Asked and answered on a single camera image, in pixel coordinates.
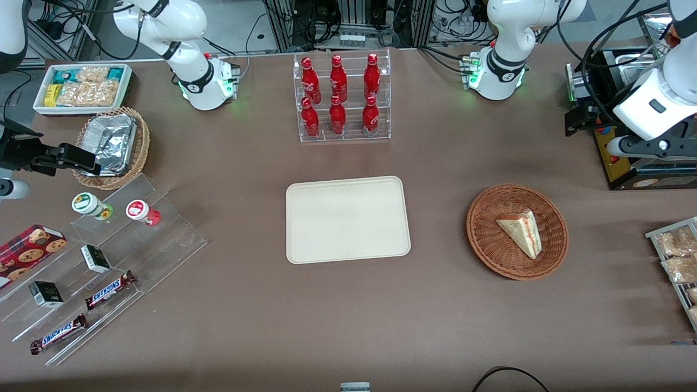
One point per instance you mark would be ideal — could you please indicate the triangular sandwich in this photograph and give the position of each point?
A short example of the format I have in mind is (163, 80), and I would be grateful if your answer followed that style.
(523, 231)

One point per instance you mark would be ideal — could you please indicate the small grey block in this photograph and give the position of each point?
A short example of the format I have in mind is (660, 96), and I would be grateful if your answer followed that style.
(355, 387)

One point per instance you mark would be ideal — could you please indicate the black silver metal machine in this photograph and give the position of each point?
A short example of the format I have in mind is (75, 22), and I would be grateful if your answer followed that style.
(612, 65)

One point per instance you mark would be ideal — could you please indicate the yellow snack packet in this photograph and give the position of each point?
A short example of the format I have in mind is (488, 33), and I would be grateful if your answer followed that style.
(51, 95)

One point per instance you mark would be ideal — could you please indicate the red lid yogurt cup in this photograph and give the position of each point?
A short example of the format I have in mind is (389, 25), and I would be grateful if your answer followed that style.
(137, 209)

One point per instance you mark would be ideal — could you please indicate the aluminium profile frame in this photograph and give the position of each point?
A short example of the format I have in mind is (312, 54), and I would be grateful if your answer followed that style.
(49, 43)

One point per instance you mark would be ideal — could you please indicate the right snack tray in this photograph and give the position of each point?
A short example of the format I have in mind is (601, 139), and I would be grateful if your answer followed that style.
(678, 296)

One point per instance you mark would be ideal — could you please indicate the clear rice cracker packet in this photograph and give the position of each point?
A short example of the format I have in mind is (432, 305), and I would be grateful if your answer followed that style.
(87, 93)
(680, 269)
(92, 74)
(692, 296)
(678, 242)

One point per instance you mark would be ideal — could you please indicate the light wicker basket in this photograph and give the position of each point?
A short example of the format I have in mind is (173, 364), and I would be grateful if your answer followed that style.
(142, 146)

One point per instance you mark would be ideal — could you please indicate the white snack bin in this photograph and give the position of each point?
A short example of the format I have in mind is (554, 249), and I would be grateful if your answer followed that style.
(65, 110)

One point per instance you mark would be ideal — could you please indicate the small black carton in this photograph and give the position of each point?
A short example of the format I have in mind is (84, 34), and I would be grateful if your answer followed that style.
(46, 294)
(96, 259)

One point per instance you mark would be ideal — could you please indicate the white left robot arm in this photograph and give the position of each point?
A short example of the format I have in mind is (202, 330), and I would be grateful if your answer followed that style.
(501, 71)

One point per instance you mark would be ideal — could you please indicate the red cola bottle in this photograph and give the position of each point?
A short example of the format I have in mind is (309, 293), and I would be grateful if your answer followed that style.
(338, 79)
(309, 79)
(372, 76)
(370, 117)
(310, 120)
(337, 118)

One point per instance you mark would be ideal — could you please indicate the green lid yogurt cup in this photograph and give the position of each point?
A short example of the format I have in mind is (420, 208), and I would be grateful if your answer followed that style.
(87, 203)

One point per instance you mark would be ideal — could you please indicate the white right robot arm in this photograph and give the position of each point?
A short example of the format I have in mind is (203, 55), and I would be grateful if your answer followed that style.
(201, 87)

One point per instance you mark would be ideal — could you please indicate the red chocolate cookie box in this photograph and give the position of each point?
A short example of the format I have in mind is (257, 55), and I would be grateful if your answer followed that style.
(27, 253)

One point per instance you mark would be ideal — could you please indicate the aluminium foil container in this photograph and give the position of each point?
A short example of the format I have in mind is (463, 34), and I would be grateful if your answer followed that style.
(111, 141)

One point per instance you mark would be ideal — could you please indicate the clear acrylic stepped shelf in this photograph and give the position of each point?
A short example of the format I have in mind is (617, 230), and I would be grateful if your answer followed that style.
(174, 239)

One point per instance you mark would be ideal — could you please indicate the clear acrylic bottle rack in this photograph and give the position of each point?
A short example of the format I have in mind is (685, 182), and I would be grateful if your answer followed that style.
(351, 137)

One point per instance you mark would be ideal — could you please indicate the aluminium frame equipment rack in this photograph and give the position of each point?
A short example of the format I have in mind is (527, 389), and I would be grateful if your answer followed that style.
(354, 11)

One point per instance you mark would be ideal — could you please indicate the Snickers chocolate bar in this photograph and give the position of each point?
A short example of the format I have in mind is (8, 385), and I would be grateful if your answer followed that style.
(59, 334)
(109, 290)

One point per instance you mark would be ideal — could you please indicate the brown wicker basket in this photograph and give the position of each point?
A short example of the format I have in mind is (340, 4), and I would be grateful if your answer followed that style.
(490, 245)

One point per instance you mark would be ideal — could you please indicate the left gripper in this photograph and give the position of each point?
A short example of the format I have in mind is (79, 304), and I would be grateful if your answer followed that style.
(589, 116)

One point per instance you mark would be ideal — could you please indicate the teal snack packet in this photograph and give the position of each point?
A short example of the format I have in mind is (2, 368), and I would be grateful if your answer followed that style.
(116, 73)
(63, 76)

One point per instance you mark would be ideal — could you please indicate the beige plastic tray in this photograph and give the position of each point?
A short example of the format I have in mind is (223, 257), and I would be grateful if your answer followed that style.
(348, 220)

